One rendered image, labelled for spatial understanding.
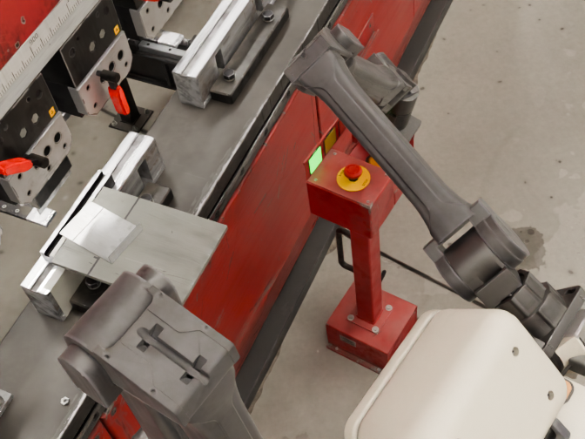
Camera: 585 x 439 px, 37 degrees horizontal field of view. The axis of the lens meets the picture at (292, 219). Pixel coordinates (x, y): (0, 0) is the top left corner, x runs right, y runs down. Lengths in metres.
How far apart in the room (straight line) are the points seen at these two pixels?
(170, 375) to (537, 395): 0.45
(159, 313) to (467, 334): 0.38
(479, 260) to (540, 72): 2.09
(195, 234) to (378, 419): 0.68
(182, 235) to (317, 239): 1.16
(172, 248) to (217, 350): 0.83
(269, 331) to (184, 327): 1.80
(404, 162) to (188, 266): 0.49
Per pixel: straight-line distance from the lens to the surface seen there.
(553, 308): 1.18
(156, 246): 1.55
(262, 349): 2.49
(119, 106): 1.53
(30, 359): 1.66
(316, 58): 1.22
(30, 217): 1.66
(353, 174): 1.83
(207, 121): 1.89
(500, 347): 0.96
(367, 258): 2.14
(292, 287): 2.58
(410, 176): 1.18
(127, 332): 0.73
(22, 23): 1.35
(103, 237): 1.59
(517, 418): 0.98
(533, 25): 3.38
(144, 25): 1.61
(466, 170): 2.88
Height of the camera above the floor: 2.23
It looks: 53 degrees down
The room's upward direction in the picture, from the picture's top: 10 degrees counter-clockwise
